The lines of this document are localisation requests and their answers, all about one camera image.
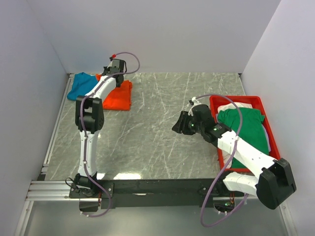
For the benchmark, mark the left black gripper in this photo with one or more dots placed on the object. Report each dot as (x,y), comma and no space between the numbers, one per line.
(107,69)

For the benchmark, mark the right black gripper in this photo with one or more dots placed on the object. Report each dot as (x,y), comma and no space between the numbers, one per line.
(180,126)

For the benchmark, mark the orange t shirt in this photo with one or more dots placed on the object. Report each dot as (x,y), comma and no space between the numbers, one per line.
(115,98)

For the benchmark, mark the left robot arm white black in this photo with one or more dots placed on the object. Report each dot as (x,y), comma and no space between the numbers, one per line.
(89,119)

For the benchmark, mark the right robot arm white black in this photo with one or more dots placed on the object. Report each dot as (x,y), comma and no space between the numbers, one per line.
(271,181)

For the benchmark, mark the folded blue t shirt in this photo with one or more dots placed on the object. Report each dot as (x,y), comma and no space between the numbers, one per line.
(83,83)

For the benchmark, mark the white t shirt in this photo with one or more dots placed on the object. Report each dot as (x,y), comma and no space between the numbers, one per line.
(231,106)

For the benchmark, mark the green t shirt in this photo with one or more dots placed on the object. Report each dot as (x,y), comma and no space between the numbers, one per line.
(252,130)

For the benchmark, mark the black base beam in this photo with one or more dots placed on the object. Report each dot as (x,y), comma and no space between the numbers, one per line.
(140,193)

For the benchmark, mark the lavender t shirt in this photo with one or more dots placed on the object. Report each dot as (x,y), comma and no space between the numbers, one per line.
(267,138)

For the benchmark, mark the aluminium frame rail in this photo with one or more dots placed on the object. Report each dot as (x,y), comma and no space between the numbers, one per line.
(40,189)

